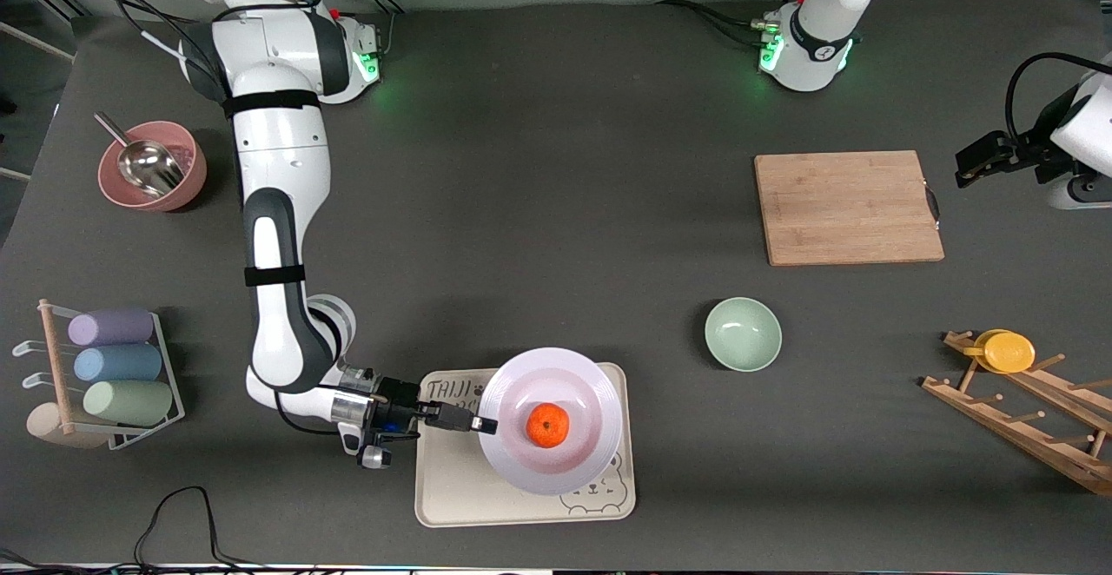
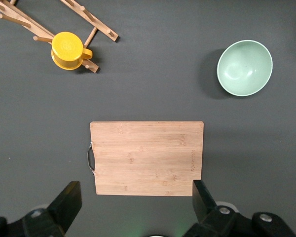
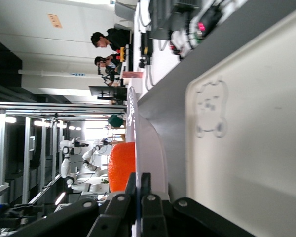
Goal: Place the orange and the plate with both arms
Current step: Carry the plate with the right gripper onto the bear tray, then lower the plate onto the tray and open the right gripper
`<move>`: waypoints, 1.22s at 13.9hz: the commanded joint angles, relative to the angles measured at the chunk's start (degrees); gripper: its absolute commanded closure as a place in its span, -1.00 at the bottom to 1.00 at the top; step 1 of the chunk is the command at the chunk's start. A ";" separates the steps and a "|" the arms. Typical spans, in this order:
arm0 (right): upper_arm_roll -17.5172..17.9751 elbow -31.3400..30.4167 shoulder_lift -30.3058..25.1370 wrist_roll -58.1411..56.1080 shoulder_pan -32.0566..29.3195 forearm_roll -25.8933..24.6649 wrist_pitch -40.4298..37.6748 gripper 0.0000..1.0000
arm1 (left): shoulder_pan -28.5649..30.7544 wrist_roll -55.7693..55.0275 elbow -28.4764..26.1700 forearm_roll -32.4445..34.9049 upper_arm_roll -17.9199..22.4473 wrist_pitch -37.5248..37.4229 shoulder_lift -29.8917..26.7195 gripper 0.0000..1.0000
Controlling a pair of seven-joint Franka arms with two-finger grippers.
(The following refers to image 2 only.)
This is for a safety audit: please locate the wooden cutting board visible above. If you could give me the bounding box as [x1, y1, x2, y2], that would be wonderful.
[86, 120, 204, 197]

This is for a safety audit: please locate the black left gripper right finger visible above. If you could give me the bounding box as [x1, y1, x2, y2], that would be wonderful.
[182, 180, 254, 237]

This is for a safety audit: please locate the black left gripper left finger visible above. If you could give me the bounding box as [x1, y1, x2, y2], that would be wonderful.
[21, 181, 83, 237]

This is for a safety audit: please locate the pale green bowl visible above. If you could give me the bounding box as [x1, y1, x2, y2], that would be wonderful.
[216, 40, 273, 97]

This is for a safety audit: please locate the wooden mug rack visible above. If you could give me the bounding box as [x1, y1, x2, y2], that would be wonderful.
[0, 0, 119, 74]

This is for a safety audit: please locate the yellow mug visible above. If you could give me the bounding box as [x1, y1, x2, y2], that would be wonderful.
[50, 31, 93, 72]

